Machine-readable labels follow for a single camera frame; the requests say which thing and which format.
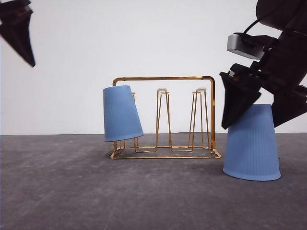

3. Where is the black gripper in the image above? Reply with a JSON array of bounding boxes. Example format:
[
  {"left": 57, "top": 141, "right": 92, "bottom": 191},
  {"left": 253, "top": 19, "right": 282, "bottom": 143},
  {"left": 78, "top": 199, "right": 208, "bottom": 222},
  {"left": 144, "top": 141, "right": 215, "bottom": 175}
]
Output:
[{"left": 220, "top": 30, "right": 307, "bottom": 129}]

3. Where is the gold wire cup rack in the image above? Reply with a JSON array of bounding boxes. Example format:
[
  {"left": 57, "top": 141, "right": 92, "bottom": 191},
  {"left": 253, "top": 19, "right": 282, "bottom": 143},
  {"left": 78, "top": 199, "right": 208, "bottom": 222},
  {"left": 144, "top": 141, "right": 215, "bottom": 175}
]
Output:
[{"left": 110, "top": 76, "right": 222, "bottom": 159}]

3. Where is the blue ribbed cup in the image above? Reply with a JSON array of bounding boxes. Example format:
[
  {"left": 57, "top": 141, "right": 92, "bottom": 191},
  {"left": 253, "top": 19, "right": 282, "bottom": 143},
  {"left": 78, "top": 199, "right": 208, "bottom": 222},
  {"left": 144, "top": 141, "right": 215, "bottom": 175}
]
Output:
[
  {"left": 223, "top": 104, "right": 281, "bottom": 181},
  {"left": 103, "top": 85, "right": 144, "bottom": 142}
]

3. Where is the black camera cable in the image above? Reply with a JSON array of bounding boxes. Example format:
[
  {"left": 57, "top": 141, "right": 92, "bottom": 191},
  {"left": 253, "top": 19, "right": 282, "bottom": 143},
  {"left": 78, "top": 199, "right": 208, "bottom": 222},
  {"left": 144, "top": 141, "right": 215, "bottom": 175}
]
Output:
[{"left": 244, "top": 19, "right": 260, "bottom": 35}]

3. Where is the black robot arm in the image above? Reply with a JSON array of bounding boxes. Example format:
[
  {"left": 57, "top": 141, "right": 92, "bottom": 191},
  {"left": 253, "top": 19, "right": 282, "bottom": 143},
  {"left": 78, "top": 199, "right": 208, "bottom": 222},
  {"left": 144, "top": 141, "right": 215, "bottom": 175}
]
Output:
[{"left": 219, "top": 0, "right": 307, "bottom": 129}]

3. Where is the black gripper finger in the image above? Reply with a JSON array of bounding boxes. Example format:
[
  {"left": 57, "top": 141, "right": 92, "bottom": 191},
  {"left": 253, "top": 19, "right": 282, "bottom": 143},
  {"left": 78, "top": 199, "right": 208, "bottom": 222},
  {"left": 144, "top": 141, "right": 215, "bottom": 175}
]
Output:
[{"left": 0, "top": 11, "right": 35, "bottom": 67}]

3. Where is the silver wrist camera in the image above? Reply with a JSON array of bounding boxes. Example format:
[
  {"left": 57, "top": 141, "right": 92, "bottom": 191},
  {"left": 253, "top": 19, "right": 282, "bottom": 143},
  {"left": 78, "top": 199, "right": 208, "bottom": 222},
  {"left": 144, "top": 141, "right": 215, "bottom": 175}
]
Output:
[{"left": 227, "top": 33, "right": 270, "bottom": 60}]

